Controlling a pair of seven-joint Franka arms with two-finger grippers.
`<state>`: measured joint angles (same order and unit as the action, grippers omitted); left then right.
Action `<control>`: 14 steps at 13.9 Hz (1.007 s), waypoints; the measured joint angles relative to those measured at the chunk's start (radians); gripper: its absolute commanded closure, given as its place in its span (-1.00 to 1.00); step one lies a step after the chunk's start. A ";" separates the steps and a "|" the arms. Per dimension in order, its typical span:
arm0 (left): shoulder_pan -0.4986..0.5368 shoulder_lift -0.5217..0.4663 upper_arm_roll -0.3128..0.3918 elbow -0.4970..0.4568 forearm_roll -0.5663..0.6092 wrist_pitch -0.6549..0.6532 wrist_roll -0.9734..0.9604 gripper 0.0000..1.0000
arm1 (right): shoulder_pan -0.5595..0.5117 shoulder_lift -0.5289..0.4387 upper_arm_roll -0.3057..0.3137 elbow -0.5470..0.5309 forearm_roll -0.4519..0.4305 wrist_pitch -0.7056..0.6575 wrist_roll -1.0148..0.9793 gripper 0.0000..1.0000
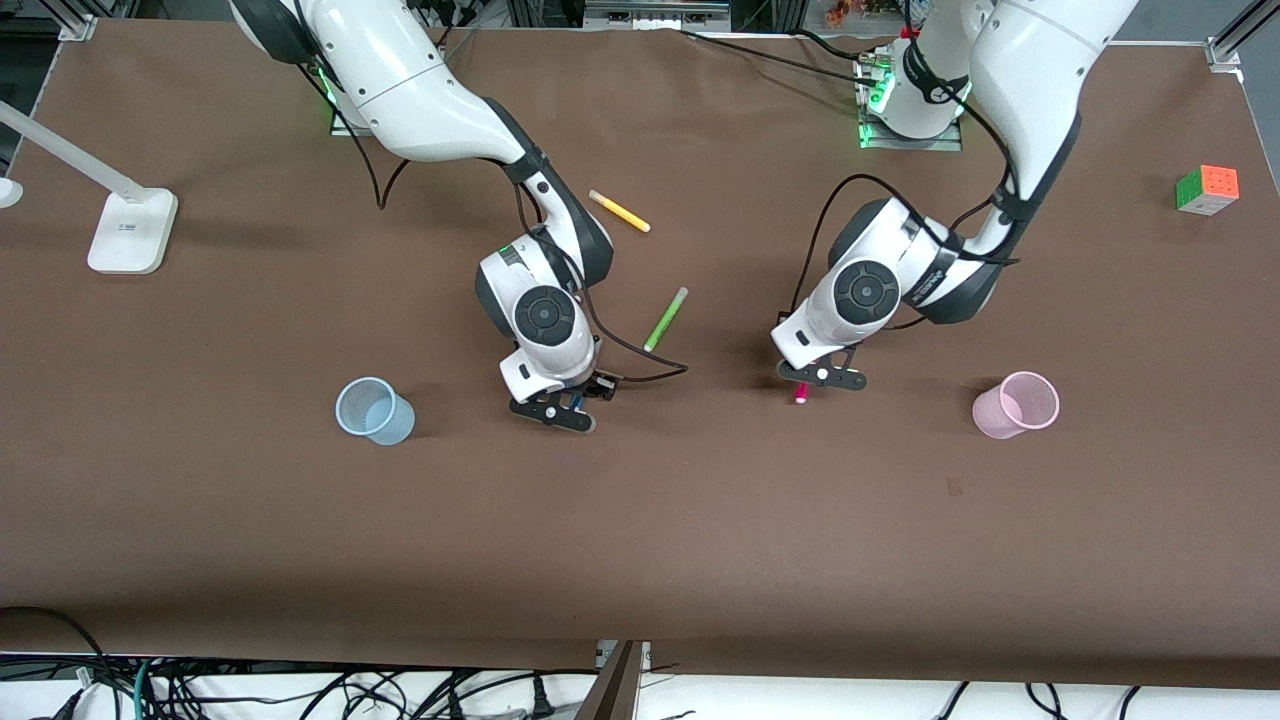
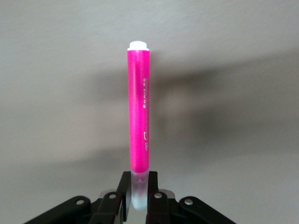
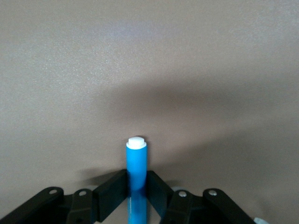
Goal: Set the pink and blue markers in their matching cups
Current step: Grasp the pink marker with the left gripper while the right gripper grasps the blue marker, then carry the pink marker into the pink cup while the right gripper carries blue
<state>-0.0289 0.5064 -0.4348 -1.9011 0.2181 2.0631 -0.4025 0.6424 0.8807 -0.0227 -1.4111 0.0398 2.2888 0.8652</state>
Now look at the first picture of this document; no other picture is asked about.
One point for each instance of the grey metal box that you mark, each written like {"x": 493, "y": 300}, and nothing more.
{"x": 655, "y": 12}

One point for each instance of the brown table beam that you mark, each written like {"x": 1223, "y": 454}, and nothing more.
{"x": 610, "y": 695}

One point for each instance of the green marker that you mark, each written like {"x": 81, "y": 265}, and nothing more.
{"x": 665, "y": 320}

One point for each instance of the black power plug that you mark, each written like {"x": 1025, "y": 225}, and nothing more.
{"x": 541, "y": 703}

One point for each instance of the yellow marker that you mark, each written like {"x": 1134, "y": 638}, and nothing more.
{"x": 620, "y": 211}

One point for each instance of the colourful puzzle cube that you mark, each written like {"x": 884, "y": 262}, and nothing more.
{"x": 1210, "y": 190}

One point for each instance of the aluminium frame profile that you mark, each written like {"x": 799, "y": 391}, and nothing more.
{"x": 1225, "y": 45}
{"x": 78, "y": 22}

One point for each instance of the pink plastic cup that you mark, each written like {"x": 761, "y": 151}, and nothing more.
{"x": 995, "y": 415}

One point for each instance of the blue plastic cup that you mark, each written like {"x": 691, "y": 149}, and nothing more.
{"x": 385, "y": 425}

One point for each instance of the white rounded plastic piece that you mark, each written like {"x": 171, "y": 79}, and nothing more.
{"x": 8, "y": 193}

